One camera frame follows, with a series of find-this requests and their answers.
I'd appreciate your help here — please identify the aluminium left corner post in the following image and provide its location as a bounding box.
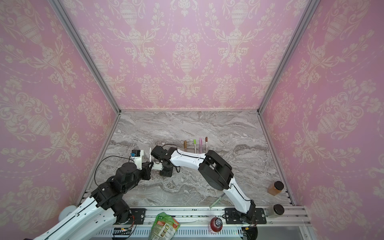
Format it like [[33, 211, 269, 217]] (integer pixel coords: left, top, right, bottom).
[[48, 0, 121, 115]]

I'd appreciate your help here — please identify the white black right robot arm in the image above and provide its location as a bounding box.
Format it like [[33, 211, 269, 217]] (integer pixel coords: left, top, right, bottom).
[[151, 146, 256, 225]]

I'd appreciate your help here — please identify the amber jar black lid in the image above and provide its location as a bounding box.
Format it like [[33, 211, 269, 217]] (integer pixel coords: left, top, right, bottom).
[[267, 181, 285, 196]]

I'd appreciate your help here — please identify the black left camera cable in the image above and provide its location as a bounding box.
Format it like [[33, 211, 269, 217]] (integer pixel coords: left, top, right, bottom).
[[93, 155, 134, 187]]

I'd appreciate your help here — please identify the aluminium right corner post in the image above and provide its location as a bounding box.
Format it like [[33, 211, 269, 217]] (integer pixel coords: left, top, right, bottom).
[[258, 0, 320, 116]]

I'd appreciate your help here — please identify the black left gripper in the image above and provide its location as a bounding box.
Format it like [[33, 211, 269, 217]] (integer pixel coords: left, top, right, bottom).
[[122, 161, 156, 195]]

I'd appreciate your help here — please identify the green snack bag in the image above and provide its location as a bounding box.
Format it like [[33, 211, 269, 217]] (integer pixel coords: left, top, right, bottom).
[[149, 212, 180, 240]]

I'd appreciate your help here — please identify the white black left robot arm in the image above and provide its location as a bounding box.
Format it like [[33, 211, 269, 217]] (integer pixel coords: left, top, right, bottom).
[[35, 162, 154, 240]]

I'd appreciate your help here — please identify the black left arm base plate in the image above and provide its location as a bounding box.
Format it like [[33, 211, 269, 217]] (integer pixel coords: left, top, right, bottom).
[[119, 208, 147, 225]]

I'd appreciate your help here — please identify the aluminium front rail frame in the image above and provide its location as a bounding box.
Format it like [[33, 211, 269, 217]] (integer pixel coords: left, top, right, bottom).
[[91, 205, 316, 240]]

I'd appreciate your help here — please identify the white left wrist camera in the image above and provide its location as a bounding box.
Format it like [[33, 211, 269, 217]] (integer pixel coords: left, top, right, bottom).
[[130, 150, 144, 170]]

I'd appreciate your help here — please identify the red emergency stop button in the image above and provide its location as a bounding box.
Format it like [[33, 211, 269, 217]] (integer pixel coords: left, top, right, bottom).
[[209, 217, 223, 234]]

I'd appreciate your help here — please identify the aluminium corner post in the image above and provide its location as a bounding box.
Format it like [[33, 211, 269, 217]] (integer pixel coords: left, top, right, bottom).
[[258, 0, 320, 116], [48, 0, 121, 115]]

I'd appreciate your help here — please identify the clear jar black lid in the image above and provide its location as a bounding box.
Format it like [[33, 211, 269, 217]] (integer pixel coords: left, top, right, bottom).
[[266, 204, 285, 218]]

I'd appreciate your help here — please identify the pale green pen dark tip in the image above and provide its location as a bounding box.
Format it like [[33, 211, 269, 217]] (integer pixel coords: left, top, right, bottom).
[[209, 194, 225, 209]]

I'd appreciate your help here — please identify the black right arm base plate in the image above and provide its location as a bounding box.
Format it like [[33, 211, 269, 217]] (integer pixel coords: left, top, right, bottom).
[[222, 208, 267, 225]]

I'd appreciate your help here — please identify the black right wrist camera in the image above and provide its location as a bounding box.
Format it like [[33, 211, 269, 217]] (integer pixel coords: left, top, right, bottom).
[[151, 146, 175, 162]]

